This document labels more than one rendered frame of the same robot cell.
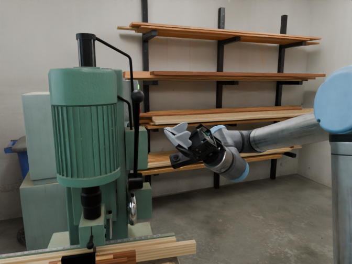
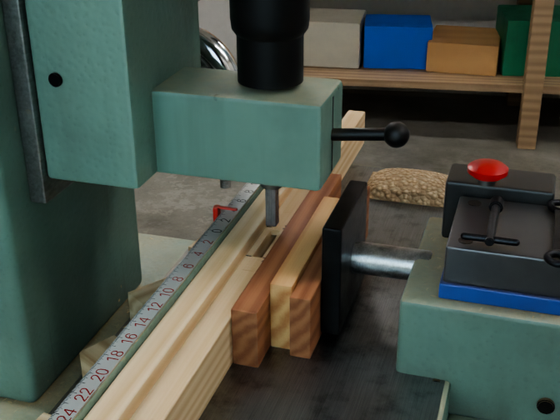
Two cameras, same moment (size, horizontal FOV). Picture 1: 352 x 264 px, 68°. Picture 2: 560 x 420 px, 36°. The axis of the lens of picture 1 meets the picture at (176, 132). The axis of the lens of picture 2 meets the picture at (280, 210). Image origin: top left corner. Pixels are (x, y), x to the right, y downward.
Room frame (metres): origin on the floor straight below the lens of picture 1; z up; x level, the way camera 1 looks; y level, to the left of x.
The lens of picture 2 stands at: (0.40, 0.81, 1.27)
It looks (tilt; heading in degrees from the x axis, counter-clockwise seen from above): 26 degrees down; 300
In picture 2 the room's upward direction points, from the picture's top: straight up
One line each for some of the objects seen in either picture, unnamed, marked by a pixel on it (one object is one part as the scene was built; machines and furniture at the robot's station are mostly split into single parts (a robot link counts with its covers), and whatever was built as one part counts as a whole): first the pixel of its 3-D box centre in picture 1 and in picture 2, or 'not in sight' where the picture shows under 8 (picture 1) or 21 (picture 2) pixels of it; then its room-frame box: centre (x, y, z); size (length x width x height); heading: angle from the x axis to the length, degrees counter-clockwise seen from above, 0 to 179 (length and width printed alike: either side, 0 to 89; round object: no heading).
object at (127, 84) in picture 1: (130, 100); not in sight; (1.07, 0.19, 1.40); 0.10 x 0.06 x 0.16; 13
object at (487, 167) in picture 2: not in sight; (487, 169); (0.56, 0.22, 1.02); 0.03 x 0.03 x 0.01
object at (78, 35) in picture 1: (87, 62); not in sight; (0.86, 0.28, 1.54); 0.08 x 0.08 x 0.17; 13
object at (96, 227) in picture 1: (94, 226); (248, 133); (0.75, 0.26, 1.03); 0.14 x 0.07 x 0.09; 13
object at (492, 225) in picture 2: not in sight; (493, 220); (0.54, 0.27, 1.01); 0.07 x 0.04 x 0.01; 103
